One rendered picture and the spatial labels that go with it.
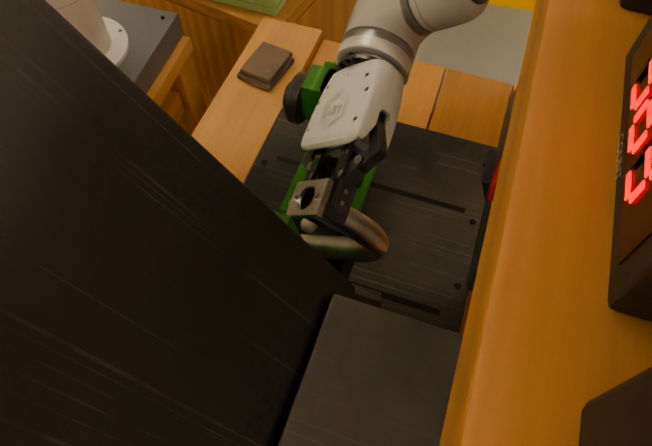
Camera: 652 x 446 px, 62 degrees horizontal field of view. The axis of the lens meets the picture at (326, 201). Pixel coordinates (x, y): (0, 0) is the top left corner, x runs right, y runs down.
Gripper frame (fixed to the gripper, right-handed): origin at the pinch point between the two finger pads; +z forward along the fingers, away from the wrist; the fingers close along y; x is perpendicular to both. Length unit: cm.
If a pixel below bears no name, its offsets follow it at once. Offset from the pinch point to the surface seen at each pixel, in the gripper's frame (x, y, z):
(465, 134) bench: 41, -23, -34
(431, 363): 6.9, 12.9, 12.3
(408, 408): 5.5, 13.1, 16.4
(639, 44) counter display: -11.9, 35.4, -0.3
